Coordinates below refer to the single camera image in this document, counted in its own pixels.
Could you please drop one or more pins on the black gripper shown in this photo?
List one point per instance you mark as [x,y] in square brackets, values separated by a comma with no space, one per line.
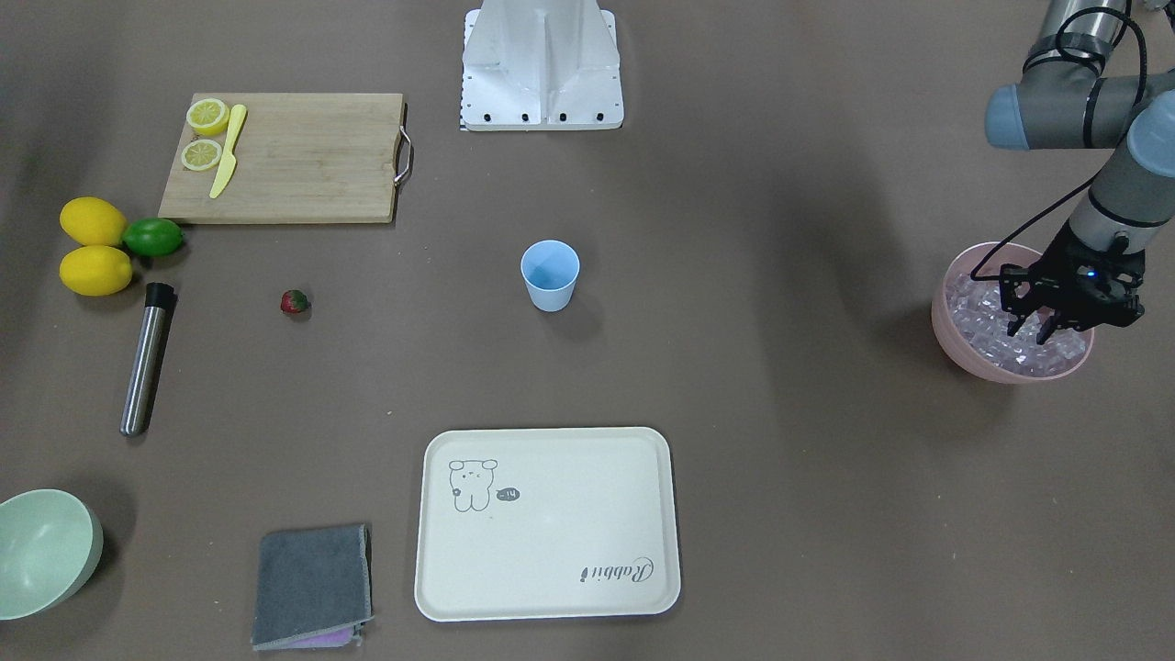
[1057,270]

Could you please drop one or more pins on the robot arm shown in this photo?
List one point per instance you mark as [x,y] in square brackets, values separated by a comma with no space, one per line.
[1085,84]

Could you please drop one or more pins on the clear ice cubes pile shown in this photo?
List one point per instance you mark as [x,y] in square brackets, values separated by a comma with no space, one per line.
[977,314]

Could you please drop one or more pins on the light blue plastic cup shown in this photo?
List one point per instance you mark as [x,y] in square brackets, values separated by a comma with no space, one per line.
[550,269]

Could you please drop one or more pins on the pink bowl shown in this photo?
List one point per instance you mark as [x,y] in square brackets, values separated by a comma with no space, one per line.
[951,341]

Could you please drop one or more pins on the cream rabbit tray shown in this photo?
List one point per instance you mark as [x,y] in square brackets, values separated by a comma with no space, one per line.
[544,524]

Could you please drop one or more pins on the red strawberry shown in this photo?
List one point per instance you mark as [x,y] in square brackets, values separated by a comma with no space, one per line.
[294,302]

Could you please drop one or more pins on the grey folded cloth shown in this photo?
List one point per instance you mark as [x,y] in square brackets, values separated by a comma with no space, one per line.
[313,589]

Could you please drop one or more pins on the bamboo cutting board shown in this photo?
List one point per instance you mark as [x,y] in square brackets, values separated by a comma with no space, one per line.
[302,158]

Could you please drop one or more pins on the yellow plastic knife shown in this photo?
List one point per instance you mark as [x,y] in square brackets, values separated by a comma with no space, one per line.
[229,161]

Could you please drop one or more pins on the upper lemon slice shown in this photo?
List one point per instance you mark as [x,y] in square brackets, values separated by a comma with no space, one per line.
[208,117]

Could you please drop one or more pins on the lemon slice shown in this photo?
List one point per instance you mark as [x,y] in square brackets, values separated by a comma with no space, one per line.
[208,117]
[201,155]

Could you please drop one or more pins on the lower lemon slice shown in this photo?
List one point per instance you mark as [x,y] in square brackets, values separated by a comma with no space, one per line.
[201,155]

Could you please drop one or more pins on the steel muddler black tip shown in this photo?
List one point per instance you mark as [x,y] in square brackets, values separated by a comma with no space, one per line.
[159,302]

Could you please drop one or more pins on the green lime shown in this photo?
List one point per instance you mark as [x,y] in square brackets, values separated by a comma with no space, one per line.
[153,237]

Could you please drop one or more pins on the lower whole lemon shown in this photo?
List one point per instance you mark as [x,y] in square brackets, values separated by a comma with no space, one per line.
[96,270]

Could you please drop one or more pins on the whole lemon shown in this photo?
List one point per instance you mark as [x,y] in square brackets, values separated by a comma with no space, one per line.
[96,270]
[89,220]

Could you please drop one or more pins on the upper whole lemon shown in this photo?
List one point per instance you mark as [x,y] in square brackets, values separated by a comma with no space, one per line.
[89,220]

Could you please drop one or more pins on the light green bowl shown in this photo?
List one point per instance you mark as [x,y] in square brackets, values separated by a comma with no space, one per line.
[51,543]

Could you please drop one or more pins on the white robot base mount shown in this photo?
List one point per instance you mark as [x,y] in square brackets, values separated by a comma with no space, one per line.
[541,66]

